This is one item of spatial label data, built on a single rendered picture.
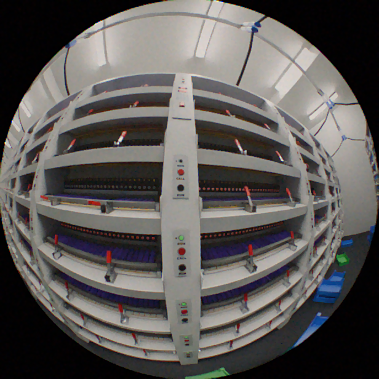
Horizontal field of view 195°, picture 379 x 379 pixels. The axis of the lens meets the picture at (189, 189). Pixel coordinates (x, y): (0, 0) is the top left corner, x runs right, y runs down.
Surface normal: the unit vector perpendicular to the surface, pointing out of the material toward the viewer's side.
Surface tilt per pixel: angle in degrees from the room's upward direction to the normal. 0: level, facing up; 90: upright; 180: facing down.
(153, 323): 20
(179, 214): 90
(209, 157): 110
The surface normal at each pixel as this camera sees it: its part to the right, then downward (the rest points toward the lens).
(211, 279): 0.04, -0.99
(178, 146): 0.17, -0.25
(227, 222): 0.16, 0.11
